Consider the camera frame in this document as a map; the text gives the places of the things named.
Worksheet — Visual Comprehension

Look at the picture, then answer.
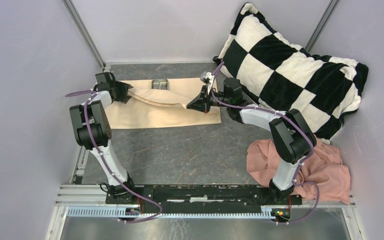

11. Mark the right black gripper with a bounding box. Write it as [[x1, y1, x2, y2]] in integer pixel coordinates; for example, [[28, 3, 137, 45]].
[[187, 84, 231, 114]]

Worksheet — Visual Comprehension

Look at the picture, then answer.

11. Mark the beige cloth wrap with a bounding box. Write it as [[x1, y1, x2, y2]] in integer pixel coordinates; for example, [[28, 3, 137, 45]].
[[105, 77, 221, 130]]

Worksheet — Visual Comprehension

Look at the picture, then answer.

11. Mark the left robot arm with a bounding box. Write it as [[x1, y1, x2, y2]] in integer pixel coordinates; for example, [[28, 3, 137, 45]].
[[66, 72, 138, 204]]

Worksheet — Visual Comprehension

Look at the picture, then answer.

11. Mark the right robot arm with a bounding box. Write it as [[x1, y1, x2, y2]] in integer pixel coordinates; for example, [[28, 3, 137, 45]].
[[186, 78, 317, 204]]

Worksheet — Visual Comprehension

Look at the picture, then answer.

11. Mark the metal instrument tray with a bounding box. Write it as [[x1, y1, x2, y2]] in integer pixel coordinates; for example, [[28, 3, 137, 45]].
[[151, 78, 169, 90]]

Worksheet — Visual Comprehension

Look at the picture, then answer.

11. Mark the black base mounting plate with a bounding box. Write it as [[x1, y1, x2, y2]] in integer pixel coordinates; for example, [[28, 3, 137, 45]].
[[105, 184, 303, 215]]

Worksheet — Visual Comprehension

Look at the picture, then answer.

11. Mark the black white checkered pillow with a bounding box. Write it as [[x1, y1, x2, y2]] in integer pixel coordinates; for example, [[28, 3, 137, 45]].
[[213, 2, 369, 143]]

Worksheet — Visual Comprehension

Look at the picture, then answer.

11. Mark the pink crumpled cloth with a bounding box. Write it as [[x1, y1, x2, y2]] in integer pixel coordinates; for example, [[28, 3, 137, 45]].
[[246, 139, 351, 205]]

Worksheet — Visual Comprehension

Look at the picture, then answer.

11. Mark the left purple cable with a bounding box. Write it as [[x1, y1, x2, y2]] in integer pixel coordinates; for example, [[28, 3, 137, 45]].
[[64, 89, 164, 224]]

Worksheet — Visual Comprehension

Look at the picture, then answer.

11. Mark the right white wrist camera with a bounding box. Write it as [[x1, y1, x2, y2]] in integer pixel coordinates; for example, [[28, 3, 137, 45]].
[[200, 71, 215, 85]]

